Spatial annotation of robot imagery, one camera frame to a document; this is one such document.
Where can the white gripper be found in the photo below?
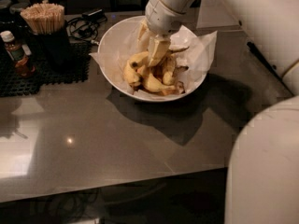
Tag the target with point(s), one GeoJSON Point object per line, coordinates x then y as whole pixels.
{"type": "Point", "coordinates": [163, 19]}

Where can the yellow banana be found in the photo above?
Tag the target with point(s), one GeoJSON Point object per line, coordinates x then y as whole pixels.
{"type": "Point", "coordinates": [171, 70]}
{"type": "Point", "coordinates": [154, 85]}
{"type": "Point", "coordinates": [139, 59]}
{"type": "Point", "coordinates": [131, 76]}

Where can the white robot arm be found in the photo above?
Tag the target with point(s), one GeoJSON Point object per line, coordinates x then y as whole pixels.
{"type": "Point", "coordinates": [263, 172]}

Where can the white bowl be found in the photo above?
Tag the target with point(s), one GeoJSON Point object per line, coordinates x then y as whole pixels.
{"type": "Point", "coordinates": [115, 41]}

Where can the clear acrylic sign holder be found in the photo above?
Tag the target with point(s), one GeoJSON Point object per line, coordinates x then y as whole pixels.
{"type": "Point", "coordinates": [213, 13]}

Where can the black cup of stir sticks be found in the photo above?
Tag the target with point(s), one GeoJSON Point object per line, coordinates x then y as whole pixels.
{"type": "Point", "coordinates": [47, 24]}

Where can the small sauce bottle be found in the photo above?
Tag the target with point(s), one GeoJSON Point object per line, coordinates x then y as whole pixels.
{"type": "Point", "coordinates": [22, 64]}

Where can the dark lidded jar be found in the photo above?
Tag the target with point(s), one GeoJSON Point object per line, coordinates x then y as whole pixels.
{"type": "Point", "coordinates": [10, 15]}

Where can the black rubber mat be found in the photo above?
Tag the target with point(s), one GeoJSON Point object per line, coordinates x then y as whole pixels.
{"type": "Point", "coordinates": [13, 85]}

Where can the black power adapter with cable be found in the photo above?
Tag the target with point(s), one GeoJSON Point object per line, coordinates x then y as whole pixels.
{"type": "Point", "coordinates": [84, 28]}

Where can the black wire rack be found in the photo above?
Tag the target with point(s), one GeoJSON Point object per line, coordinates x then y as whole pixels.
{"type": "Point", "coordinates": [264, 59]}

